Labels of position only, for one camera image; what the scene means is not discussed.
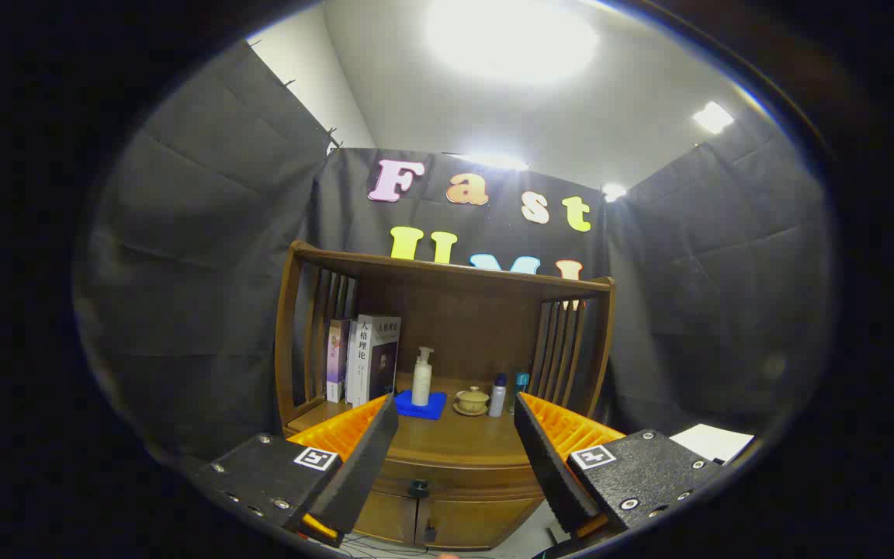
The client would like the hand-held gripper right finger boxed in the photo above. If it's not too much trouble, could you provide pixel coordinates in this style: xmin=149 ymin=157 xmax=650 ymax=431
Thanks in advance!
xmin=513 ymin=392 xmax=729 ymax=546

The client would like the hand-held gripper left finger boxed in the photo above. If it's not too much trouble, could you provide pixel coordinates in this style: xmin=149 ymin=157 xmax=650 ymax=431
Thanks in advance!
xmin=182 ymin=393 xmax=400 ymax=548

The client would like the wooden drawer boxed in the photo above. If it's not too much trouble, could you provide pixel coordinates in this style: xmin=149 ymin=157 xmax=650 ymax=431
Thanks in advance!
xmin=376 ymin=457 xmax=549 ymax=502

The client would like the wooden cabinet door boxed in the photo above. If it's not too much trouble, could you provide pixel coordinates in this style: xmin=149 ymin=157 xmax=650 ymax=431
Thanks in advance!
xmin=352 ymin=491 xmax=418 ymax=546
xmin=420 ymin=497 xmax=545 ymax=550

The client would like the wooden countertop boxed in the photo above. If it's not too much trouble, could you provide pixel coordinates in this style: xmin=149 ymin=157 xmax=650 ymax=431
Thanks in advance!
xmin=286 ymin=375 xmax=553 ymax=468

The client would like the wooden cabinet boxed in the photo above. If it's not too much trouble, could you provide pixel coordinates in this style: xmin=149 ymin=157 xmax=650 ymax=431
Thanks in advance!
xmin=275 ymin=241 xmax=617 ymax=550

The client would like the folded blue cloth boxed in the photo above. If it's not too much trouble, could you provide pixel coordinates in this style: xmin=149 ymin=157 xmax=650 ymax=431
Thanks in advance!
xmin=394 ymin=390 xmax=448 ymax=421

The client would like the thin white book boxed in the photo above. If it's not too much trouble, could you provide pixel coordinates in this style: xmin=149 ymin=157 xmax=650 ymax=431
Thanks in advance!
xmin=345 ymin=320 xmax=360 ymax=406

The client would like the white pump bottle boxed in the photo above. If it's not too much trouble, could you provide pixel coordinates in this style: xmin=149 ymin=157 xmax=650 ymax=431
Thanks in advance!
xmin=411 ymin=346 xmax=435 ymax=408

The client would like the pink purple book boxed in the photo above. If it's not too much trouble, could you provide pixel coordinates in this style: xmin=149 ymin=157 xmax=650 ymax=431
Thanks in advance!
xmin=326 ymin=318 xmax=352 ymax=404

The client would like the white book with portrait cover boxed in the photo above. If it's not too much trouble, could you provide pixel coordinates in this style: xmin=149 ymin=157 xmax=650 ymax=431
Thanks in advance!
xmin=354 ymin=314 xmax=402 ymax=408

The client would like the white storage unit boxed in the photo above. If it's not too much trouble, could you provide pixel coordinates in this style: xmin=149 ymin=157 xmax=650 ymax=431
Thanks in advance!
xmin=668 ymin=423 xmax=756 ymax=465

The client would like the small rectangular ceiling light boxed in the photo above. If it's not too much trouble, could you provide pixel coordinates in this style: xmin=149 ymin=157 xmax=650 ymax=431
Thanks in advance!
xmin=693 ymin=101 xmax=735 ymax=134

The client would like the large round ceiling light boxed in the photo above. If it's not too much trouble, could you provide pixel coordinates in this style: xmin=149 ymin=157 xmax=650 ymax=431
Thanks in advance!
xmin=424 ymin=0 xmax=599 ymax=82

